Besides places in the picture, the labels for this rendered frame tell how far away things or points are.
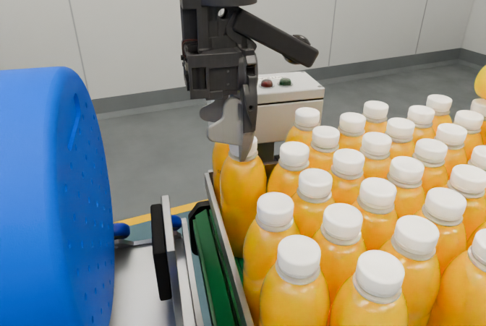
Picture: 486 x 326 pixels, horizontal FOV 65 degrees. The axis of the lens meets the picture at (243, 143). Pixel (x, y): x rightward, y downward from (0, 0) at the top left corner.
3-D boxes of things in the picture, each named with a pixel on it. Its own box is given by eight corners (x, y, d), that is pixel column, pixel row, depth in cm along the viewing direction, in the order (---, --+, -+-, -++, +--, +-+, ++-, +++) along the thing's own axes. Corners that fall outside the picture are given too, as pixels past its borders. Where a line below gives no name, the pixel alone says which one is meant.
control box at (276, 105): (207, 126, 78) (205, 76, 73) (301, 116, 82) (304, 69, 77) (217, 149, 69) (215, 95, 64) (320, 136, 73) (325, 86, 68)
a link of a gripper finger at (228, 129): (207, 165, 51) (202, 96, 48) (250, 159, 52) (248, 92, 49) (210, 173, 48) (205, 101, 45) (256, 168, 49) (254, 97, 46)
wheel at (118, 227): (92, 225, 54) (92, 239, 53) (124, 218, 54) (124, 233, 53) (103, 230, 58) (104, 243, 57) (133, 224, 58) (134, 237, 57)
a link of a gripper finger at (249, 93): (235, 126, 50) (232, 58, 47) (249, 124, 51) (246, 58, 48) (244, 136, 46) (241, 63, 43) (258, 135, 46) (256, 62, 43)
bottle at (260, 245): (290, 298, 53) (299, 189, 44) (301, 345, 47) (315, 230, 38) (239, 302, 53) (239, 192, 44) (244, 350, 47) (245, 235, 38)
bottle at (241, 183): (227, 267, 58) (223, 163, 49) (217, 236, 64) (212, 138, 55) (270, 257, 60) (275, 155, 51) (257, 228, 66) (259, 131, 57)
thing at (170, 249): (159, 268, 54) (149, 196, 48) (176, 265, 55) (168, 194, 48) (163, 331, 46) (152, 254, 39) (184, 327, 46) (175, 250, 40)
